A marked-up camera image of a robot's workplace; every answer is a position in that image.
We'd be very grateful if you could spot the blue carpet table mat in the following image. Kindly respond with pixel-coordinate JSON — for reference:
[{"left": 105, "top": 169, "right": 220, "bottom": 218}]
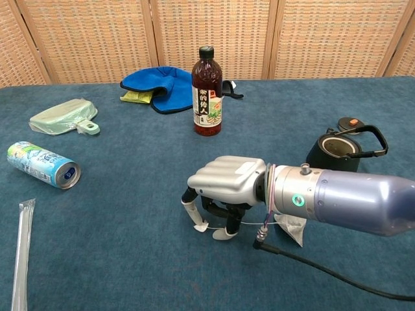
[{"left": 0, "top": 76, "right": 415, "bottom": 311}]

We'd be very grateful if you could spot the green blue drink can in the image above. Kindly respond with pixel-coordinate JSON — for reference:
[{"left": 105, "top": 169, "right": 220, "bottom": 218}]
[{"left": 6, "top": 141, "right": 81, "bottom": 190}]

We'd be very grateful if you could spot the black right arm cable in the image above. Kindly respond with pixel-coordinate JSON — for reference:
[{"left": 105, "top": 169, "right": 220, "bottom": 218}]
[{"left": 252, "top": 226, "right": 415, "bottom": 302}]

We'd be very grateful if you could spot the yellow packet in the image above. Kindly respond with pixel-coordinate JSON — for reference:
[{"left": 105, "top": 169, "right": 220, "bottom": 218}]
[{"left": 119, "top": 90, "right": 154, "bottom": 105}]

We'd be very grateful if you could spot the dark tea bottle with label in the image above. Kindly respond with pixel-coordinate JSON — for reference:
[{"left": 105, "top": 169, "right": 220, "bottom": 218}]
[{"left": 191, "top": 45, "right": 224, "bottom": 137}]

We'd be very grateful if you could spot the black teapot lid orange knob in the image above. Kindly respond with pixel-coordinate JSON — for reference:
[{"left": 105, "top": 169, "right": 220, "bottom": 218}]
[{"left": 337, "top": 117, "right": 366, "bottom": 135}]

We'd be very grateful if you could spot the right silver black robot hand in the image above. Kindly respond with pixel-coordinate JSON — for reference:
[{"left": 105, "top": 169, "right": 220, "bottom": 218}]
[{"left": 180, "top": 155, "right": 270, "bottom": 242}]

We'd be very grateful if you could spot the blue cloth with black trim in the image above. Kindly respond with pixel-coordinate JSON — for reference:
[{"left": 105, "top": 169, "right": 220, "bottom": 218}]
[{"left": 119, "top": 66, "right": 244, "bottom": 115}]

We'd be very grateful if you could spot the light green dustpan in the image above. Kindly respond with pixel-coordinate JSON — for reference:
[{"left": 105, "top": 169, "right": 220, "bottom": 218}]
[{"left": 29, "top": 98, "right": 101, "bottom": 136}]

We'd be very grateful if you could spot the black cup with lid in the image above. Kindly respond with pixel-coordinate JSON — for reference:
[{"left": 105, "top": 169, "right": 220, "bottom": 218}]
[{"left": 305, "top": 124, "right": 389, "bottom": 174}]

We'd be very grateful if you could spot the white tea bag with string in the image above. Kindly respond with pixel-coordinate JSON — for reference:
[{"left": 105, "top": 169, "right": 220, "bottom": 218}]
[{"left": 193, "top": 213, "right": 307, "bottom": 249}]

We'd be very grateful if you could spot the wicker folding screen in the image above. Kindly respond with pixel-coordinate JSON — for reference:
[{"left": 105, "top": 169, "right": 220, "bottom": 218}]
[{"left": 0, "top": 0, "right": 415, "bottom": 88}]

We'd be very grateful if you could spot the clear wrapped straw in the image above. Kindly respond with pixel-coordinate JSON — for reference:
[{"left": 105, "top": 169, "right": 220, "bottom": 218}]
[{"left": 11, "top": 198, "right": 36, "bottom": 311}]

